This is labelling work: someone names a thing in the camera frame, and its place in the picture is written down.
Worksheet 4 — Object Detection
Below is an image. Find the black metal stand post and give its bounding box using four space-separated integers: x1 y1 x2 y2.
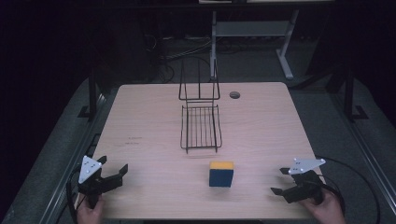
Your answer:
77 65 100 121
341 65 370 123

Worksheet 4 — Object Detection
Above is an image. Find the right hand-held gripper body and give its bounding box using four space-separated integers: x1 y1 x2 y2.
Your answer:
287 157 327 205

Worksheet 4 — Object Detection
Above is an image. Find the person's left hand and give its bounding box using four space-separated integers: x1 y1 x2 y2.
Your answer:
76 194 106 224

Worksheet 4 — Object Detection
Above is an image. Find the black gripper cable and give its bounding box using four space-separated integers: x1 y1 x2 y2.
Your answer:
313 154 382 224
64 166 82 224

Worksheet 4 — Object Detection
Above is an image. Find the white metal desk frame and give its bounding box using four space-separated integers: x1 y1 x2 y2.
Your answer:
209 8 301 81

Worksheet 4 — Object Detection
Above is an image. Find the black wire rack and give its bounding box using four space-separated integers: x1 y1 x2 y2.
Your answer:
177 57 223 155

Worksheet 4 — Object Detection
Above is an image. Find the aluminium floor rail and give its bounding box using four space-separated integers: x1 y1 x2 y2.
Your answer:
329 92 396 217
38 92 108 224

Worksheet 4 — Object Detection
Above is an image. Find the blue and yellow cube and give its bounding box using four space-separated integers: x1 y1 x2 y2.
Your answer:
208 161 235 189

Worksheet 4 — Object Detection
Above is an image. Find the person's right hand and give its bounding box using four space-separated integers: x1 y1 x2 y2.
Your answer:
300 188 347 224

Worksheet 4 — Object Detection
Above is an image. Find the bundle of floor cables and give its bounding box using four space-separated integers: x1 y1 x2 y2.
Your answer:
146 33 217 84

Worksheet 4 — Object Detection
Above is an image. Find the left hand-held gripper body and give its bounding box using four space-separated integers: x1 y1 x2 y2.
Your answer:
77 155 110 209

